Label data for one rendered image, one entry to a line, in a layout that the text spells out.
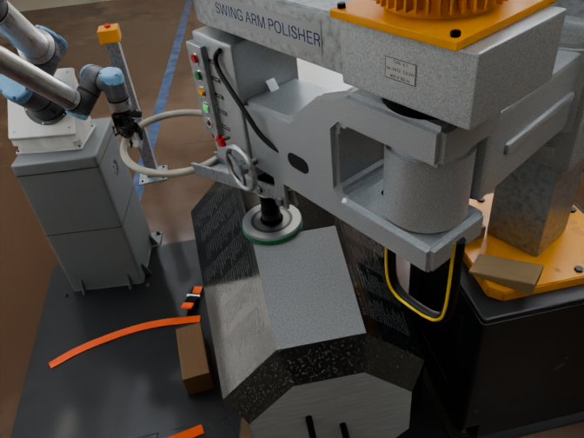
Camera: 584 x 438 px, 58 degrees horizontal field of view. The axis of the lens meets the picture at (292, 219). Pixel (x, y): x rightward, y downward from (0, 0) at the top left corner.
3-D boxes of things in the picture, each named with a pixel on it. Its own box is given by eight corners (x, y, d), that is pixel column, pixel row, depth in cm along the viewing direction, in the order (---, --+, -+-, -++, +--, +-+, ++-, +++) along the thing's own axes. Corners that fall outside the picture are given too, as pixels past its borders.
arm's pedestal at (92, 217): (63, 301, 292) (-6, 173, 239) (83, 242, 331) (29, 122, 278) (151, 289, 292) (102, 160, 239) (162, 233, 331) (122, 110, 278)
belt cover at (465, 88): (548, 98, 99) (568, 7, 89) (467, 150, 88) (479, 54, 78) (251, 9, 161) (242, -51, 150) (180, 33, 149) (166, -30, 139)
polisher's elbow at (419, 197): (414, 176, 133) (418, 106, 121) (483, 206, 121) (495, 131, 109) (365, 213, 124) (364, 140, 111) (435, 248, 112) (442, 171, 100)
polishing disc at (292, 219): (264, 249, 178) (263, 247, 178) (231, 221, 192) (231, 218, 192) (313, 222, 187) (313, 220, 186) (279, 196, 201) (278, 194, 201)
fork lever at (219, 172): (334, 183, 165) (330, 169, 162) (287, 211, 156) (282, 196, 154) (226, 158, 219) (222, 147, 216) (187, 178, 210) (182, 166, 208)
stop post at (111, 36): (167, 165, 394) (124, 18, 326) (167, 180, 378) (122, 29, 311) (140, 170, 392) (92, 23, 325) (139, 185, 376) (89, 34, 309)
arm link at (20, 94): (13, 102, 236) (-12, 90, 219) (30, 69, 237) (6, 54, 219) (42, 116, 235) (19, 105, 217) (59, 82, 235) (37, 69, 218)
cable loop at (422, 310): (454, 331, 137) (468, 240, 118) (446, 338, 136) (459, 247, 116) (388, 286, 152) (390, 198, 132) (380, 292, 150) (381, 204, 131)
